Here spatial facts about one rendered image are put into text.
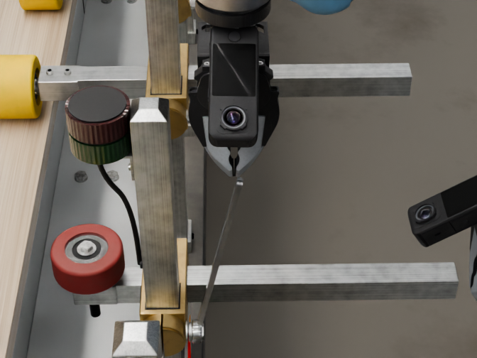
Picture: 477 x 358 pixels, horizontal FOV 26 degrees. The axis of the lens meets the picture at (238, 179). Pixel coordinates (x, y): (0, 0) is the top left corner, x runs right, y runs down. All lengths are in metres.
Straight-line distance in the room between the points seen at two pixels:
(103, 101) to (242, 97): 0.13
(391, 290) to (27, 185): 0.44
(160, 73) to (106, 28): 0.78
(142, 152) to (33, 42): 0.54
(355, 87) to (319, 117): 1.47
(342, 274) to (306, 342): 1.05
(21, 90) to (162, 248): 0.33
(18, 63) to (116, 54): 0.64
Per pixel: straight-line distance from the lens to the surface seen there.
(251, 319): 2.26
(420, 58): 3.02
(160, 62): 1.22
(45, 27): 1.51
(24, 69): 1.30
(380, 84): 1.30
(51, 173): 1.63
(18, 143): 1.31
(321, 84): 1.29
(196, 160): 1.56
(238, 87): 0.95
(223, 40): 0.97
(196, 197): 1.50
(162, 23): 1.19
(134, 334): 0.79
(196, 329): 1.13
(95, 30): 2.00
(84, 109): 0.96
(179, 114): 1.23
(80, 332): 1.45
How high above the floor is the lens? 1.72
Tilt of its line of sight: 42 degrees down
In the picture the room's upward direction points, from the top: straight up
